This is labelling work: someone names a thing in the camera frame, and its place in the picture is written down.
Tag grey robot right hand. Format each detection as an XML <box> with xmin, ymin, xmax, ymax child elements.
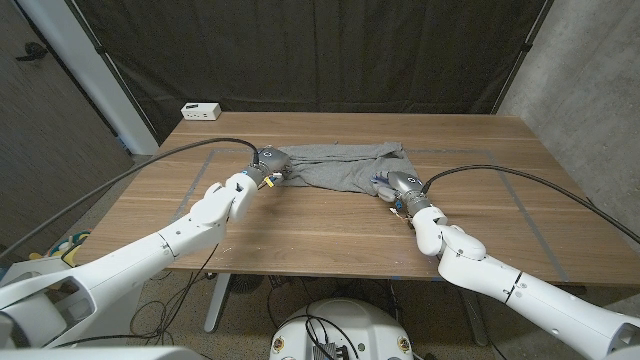
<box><xmin>370</xmin><ymin>169</ymin><xmax>427</xmax><ymax>204</ymax></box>

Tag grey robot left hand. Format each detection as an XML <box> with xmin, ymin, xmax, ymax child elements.
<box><xmin>247</xmin><ymin>145</ymin><xmax>294</xmax><ymax>189</ymax></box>

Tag grey cotton shorts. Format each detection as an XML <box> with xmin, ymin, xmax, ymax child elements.
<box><xmin>277</xmin><ymin>141</ymin><xmax>426</xmax><ymax>197</ymax></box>

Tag white power strip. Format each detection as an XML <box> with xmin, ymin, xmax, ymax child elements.
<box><xmin>180</xmin><ymin>102</ymin><xmax>222</xmax><ymax>122</ymax></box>

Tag black backdrop curtain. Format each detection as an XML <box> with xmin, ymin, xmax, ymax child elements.
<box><xmin>64</xmin><ymin>0</ymin><xmax>556</xmax><ymax>144</ymax></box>

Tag black round fan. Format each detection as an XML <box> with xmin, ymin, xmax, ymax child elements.
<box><xmin>228</xmin><ymin>273</ymin><xmax>265</xmax><ymax>295</ymax></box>

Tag grey tape outline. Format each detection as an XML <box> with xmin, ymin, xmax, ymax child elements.
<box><xmin>172</xmin><ymin>146</ymin><xmax>571</xmax><ymax>281</ymax></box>

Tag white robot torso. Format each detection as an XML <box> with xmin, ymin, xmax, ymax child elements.
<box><xmin>268</xmin><ymin>298</ymin><xmax>415</xmax><ymax>360</ymax></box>

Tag grey table leg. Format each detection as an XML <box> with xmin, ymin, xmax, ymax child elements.
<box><xmin>457</xmin><ymin>287</ymin><xmax>490</xmax><ymax>347</ymax></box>

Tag white table leg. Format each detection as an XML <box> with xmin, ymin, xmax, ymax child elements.
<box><xmin>203</xmin><ymin>272</ymin><xmax>232</xmax><ymax>334</ymax></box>

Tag grey electronics box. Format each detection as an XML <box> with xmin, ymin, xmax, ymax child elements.
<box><xmin>312</xmin><ymin>342</ymin><xmax>350</xmax><ymax>360</ymax></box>

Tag black backdrop stand pole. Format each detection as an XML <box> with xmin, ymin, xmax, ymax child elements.
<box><xmin>64</xmin><ymin>0</ymin><xmax>161</xmax><ymax>145</ymax></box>
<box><xmin>491</xmin><ymin>0</ymin><xmax>556</xmax><ymax>115</ymax></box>

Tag white pillar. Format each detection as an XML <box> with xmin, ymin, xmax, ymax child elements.
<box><xmin>14</xmin><ymin>0</ymin><xmax>160</xmax><ymax>156</ymax></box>

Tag yellow plastic object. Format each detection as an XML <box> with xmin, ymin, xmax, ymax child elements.
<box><xmin>28</xmin><ymin>229</ymin><xmax>94</xmax><ymax>267</ymax></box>

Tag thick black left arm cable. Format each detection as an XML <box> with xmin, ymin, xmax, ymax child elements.
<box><xmin>0</xmin><ymin>137</ymin><xmax>261</xmax><ymax>259</ymax></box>

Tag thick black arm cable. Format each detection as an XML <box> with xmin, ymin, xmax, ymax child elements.
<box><xmin>0</xmin><ymin>137</ymin><xmax>261</xmax><ymax>259</ymax></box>
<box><xmin>422</xmin><ymin>164</ymin><xmax>640</xmax><ymax>245</ymax></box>

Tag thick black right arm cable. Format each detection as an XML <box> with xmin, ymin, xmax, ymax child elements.
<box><xmin>422</xmin><ymin>164</ymin><xmax>640</xmax><ymax>245</ymax></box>

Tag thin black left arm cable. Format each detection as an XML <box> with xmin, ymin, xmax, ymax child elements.
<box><xmin>52</xmin><ymin>242</ymin><xmax>221</xmax><ymax>348</ymax></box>

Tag black wall hook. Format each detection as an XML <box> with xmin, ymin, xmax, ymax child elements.
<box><xmin>14</xmin><ymin>41</ymin><xmax>50</xmax><ymax>63</ymax></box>

